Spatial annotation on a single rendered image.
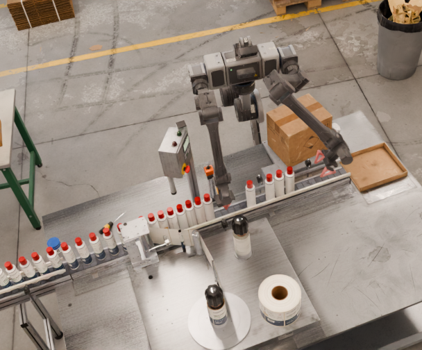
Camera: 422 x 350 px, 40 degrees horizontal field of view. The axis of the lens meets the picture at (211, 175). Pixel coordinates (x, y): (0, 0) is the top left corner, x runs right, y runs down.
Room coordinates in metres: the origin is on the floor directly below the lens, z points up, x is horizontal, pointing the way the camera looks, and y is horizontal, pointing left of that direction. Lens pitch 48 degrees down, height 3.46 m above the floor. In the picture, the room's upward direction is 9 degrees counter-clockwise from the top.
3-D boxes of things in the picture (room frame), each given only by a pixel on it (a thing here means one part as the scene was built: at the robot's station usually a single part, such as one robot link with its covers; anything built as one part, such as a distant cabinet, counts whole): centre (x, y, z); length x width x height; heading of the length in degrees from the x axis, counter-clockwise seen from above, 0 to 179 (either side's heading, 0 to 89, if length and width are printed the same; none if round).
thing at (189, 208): (1.94, 0.14, 0.98); 0.05 x 0.05 x 0.20
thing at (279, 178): (2.05, -0.37, 0.98); 0.05 x 0.05 x 0.20
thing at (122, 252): (1.97, 0.03, 0.86); 1.65 x 0.08 x 0.04; 102
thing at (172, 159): (2.03, 0.15, 1.38); 0.17 x 0.10 x 0.19; 157
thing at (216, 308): (1.34, 0.07, 1.04); 0.09 x 0.09 x 0.29
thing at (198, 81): (2.41, -0.02, 1.45); 0.09 x 0.08 x 0.12; 93
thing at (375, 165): (2.18, -0.94, 0.85); 0.30 x 0.26 x 0.04; 102
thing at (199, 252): (1.75, 0.13, 0.97); 0.05 x 0.05 x 0.19
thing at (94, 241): (1.83, 0.66, 0.98); 0.05 x 0.05 x 0.20
